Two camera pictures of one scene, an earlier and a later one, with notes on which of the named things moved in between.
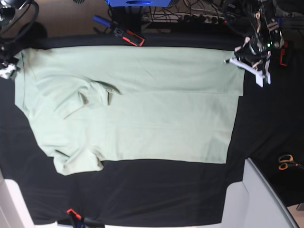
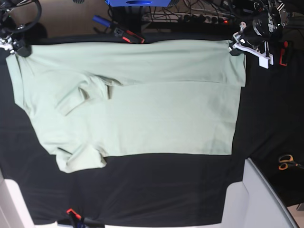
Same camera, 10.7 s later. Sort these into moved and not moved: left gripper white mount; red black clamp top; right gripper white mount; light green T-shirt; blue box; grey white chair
Moved: left gripper white mount; right gripper white mount
Not moved: red black clamp top; grey white chair; light green T-shirt; blue box
